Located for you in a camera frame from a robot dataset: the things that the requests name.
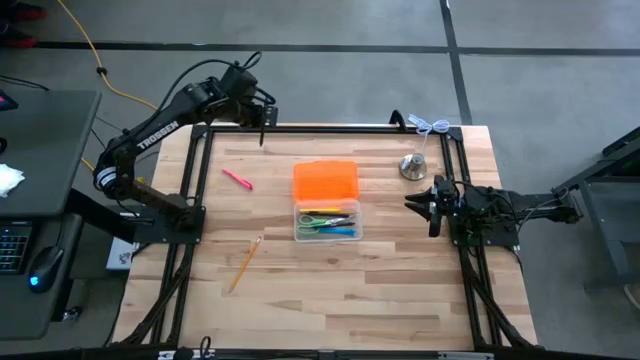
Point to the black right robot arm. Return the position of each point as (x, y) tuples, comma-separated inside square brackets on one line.
[(530, 210)]

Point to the black device with red light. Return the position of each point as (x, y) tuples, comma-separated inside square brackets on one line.
[(6, 102)]

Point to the white tissue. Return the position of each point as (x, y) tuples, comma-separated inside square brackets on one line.
[(10, 180)]

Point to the blue pen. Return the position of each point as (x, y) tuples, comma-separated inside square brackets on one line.
[(340, 232)]

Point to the black aluminium table frame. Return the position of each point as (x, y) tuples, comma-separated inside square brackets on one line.
[(325, 129)]

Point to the black computer mouse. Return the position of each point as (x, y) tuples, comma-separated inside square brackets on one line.
[(46, 267)]

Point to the pink highlighter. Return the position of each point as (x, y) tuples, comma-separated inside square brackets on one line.
[(237, 179)]

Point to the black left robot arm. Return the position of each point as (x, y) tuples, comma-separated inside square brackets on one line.
[(155, 132)]

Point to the person's red shoe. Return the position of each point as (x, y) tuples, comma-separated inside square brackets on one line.
[(20, 40)]

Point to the orange pencil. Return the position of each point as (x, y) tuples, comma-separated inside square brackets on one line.
[(245, 265)]

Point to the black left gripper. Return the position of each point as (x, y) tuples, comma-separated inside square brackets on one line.
[(257, 115)]

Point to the black pen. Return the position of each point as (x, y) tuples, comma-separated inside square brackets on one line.
[(261, 137), (335, 214)]

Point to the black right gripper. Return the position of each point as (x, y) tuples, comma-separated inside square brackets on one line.
[(442, 202)]

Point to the dark grey desk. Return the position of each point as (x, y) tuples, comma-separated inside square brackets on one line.
[(50, 150)]

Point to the white printed box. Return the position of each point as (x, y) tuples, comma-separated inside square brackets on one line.
[(120, 256)]

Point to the yellow highlighter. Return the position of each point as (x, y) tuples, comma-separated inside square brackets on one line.
[(320, 210)]

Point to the backlit keyboard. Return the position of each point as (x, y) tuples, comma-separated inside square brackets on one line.
[(14, 247)]

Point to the clear box with orange lid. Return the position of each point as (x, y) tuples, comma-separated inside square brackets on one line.
[(325, 180)]

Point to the black metal cart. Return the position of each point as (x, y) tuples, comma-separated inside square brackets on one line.
[(622, 160)]

